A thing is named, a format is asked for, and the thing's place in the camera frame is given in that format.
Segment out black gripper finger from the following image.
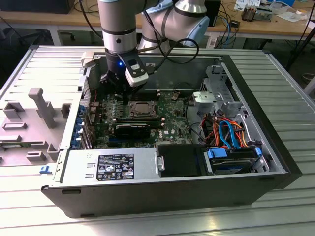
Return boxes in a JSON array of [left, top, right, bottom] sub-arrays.
[[99, 69, 130, 106]]

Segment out white papers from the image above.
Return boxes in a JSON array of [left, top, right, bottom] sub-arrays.
[[276, 6, 309, 23]]

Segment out green motherboard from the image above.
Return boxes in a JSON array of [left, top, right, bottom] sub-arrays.
[[90, 90, 195, 149]]

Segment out black equipment case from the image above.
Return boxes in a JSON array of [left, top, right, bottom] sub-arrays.
[[0, 0, 74, 15]]

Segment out silver metal drive cage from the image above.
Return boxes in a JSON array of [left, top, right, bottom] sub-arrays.
[[191, 64, 247, 121]]

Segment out orange wire bundle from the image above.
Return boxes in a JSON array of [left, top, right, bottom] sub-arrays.
[[201, 117, 247, 149]]

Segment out black camera cable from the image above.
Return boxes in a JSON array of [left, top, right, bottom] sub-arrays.
[[137, 36, 200, 75]]

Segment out grey desk device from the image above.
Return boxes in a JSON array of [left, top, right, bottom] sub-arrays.
[[255, 6, 274, 22]]

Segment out silver power supply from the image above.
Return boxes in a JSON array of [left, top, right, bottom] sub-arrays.
[[53, 147, 158, 184]]

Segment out tall black box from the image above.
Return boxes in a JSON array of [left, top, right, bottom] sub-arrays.
[[206, 0, 222, 28]]

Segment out wooden workbench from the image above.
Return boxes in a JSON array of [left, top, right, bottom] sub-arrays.
[[0, 0, 315, 47]]

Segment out blue hanging cable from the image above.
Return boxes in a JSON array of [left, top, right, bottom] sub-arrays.
[[225, 14, 235, 46]]

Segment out grey parts rack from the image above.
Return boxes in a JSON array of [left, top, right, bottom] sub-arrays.
[[0, 87, 72, 168]]

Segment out hard disk in blue carrier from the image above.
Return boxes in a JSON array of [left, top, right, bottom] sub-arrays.
[[203, 146, 263, 176]]

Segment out blue plastic clip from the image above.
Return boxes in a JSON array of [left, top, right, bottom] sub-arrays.
[[39, 165, 54, 175]]

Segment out blue flat wire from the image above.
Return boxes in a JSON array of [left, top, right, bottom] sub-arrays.
[[218, 119, 244, 150]]

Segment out CPU socket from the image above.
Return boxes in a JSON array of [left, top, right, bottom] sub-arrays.
[[129, 99, 159, 119]]

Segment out white camera black bracket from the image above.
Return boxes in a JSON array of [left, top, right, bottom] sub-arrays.
[[118, 53, 150, 88]]

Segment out black drive bay box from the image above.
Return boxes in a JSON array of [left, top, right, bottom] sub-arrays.
[[157, 144, 210, 178]]

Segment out black silver PC case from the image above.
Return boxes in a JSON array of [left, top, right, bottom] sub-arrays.
[[40, 50, 303, 219]]

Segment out copper coil transformer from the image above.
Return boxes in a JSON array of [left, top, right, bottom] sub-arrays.
[[241, 6, 258, 22]]

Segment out black case cable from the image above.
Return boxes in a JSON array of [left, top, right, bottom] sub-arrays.
[[185, 99, 210, 146]]

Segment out black graphics card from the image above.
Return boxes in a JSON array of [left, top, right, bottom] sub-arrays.
[[113, 123, 151, 139]]

